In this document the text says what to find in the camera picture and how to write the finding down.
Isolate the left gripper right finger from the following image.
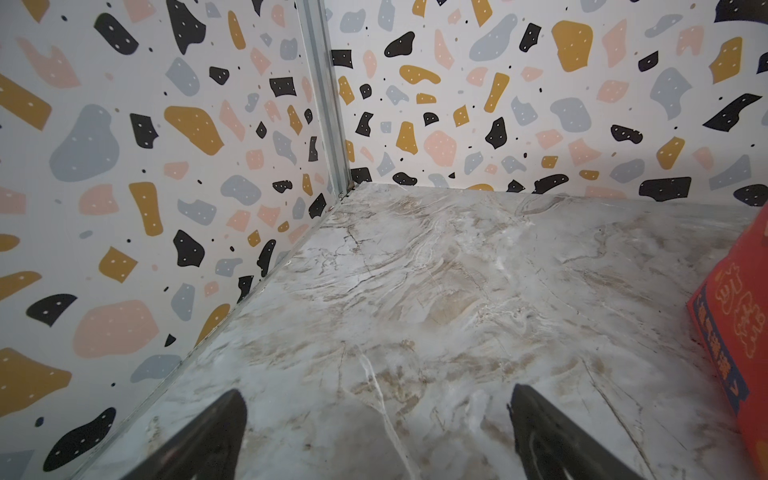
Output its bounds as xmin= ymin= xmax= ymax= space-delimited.
xmin=507 ymin=384 xmax=640 ymax=480

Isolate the left corner aluminium post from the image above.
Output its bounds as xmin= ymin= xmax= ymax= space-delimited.
xmin=296 ymin=0 xmax=354 ymax=199

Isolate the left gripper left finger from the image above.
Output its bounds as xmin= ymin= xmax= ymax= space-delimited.
xmin=125 ymin=389 xmax=247 ymax=480

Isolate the red paper bag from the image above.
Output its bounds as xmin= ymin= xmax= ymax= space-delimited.
xmin=687 ymin=207 xmax=767 ymax=479

